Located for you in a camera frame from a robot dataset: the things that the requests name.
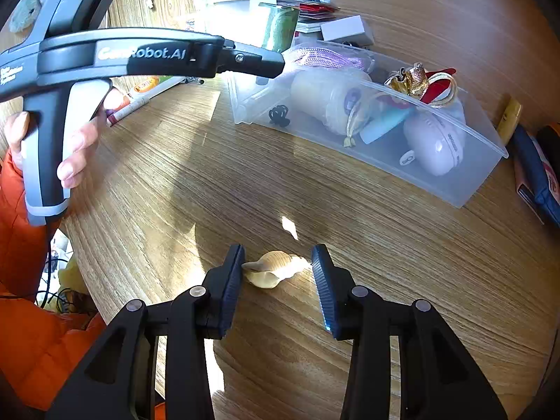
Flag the teal plastic object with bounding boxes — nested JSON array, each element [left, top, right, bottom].
[[361, 107, 414, 145]]

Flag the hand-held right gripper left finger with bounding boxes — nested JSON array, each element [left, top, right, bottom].
[[44, 244, 246, 420]]

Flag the blue patterned pouch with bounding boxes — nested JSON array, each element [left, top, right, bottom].
[[512, 125, 560, 224]]

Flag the brown notebook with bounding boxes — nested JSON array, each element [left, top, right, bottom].
[[514, 157, 545, 224]]

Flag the black hair clip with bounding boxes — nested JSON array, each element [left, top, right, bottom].
[[268, 105, 292, 128]]

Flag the pen with dark cap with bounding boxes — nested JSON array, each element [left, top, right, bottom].
[[106, 92, 152, 125]]

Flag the clear plastic storage bin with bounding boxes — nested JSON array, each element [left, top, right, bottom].
[[226, 37, 509, 209]]

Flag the pale green plush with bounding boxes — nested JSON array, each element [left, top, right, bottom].
[[11, 0, 43, 32]]

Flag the black and orange case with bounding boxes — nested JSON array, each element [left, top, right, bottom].
[[536, 122, 560, 149]]

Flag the person's left forearm orange sleeve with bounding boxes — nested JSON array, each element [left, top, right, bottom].
[[0, 149, 108, 420]]

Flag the gold and red ornament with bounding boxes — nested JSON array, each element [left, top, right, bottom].
[[385, 63, 458, 108]]

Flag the white round device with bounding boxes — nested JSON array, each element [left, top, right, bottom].
[[400, 109, 467, 176]]

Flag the white cardboard box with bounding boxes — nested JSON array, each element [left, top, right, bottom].
[[321, 15, 375, 47]]

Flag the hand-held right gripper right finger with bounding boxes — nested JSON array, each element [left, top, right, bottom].
[[310, 244, 508, 420]]

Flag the beige seashell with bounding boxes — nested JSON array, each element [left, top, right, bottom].
[[241, 251, 309, 289]]

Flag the yellow oblong object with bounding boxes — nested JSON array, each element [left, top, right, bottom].
[[496, 98, 523, 146]]

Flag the stack of booklets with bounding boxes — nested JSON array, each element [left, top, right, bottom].
[[275, 0, 342, 33]]

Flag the orange and white packet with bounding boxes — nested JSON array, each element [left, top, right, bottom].
[[127, 74, 184, 99]]

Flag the yellow cloth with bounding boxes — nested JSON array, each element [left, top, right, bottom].
[[59, 256, 95, 311]]

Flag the person's left hand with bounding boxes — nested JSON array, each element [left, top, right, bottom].
[[4, 86, 127, 190]]

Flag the purple cord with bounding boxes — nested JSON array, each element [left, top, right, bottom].
[[284, 46, 372, 71]]

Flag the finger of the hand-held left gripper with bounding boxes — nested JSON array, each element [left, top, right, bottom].
[[219, 38, 286, 80]]

